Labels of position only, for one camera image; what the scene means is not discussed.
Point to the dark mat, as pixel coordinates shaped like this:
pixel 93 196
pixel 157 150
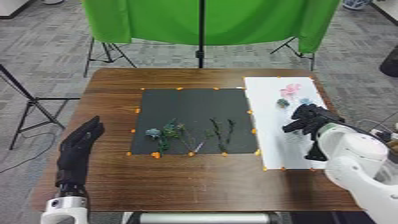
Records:
pixel 196 106

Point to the black stand pole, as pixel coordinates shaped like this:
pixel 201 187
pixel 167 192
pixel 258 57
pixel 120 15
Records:
pixel 201 40

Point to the pale grey bar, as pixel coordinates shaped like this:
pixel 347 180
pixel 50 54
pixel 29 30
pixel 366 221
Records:
pixel 205 218

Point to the black backdrop stand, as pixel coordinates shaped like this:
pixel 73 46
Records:
pixel 294 46
pixel 109 50

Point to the black tripod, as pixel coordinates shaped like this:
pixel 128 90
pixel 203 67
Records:
pixel 31 100

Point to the pink flower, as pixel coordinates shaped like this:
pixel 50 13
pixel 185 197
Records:
pixel 290 90

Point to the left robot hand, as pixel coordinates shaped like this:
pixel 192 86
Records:
pixel 77 153

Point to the dark blue flower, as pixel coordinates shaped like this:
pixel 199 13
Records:
pixel 283 102

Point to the white sheet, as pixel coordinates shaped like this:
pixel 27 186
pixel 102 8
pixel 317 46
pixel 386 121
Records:
pixel 269 133

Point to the light blue flower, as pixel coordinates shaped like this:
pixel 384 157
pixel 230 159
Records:
pixel 306 100

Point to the green sprig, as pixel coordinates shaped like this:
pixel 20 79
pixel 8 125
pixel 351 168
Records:
pixel 217 133
pixel 230 128

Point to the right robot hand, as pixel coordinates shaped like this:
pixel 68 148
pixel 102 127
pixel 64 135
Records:
pixel 313 118

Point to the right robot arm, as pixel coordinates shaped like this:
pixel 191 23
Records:
pixel 361 166

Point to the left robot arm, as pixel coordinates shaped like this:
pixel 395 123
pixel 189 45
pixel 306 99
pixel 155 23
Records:
pixel 64 208

